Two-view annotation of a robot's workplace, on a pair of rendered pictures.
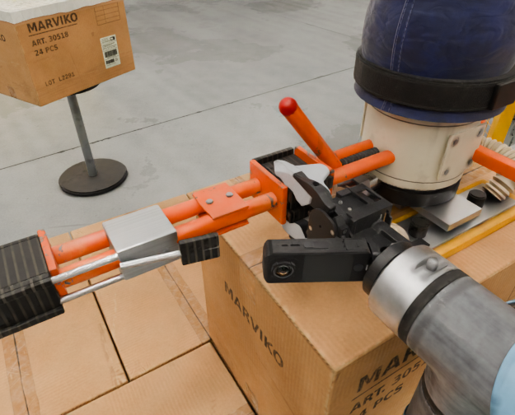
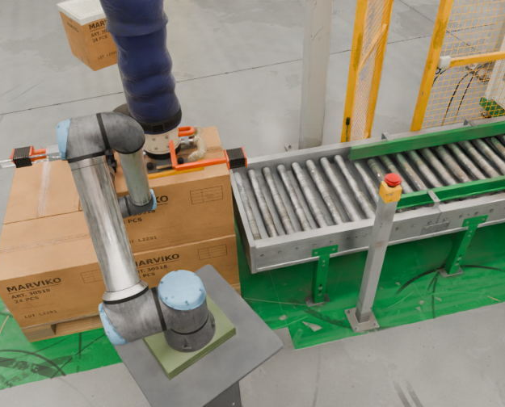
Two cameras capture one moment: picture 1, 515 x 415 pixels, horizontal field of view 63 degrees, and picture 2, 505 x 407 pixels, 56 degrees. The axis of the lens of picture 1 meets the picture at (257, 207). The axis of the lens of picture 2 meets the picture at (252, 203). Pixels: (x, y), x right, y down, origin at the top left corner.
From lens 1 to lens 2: 183 cm
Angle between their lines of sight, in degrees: 17
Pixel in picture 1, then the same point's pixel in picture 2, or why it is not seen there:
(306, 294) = not seen: hidden behind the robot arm
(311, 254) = not seen: hidden behind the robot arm
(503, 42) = (149, 114)
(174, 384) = not seen: hidden behind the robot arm
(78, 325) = (69, 188)
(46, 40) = (100, 33)
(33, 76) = (90, 54)
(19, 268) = (23, 153)
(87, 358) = (67, 200)
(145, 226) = (55, 148)
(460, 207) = (167, 161)
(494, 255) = (172, 180)
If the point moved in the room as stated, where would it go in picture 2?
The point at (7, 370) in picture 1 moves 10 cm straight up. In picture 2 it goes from (39, 198) to (33, 184)
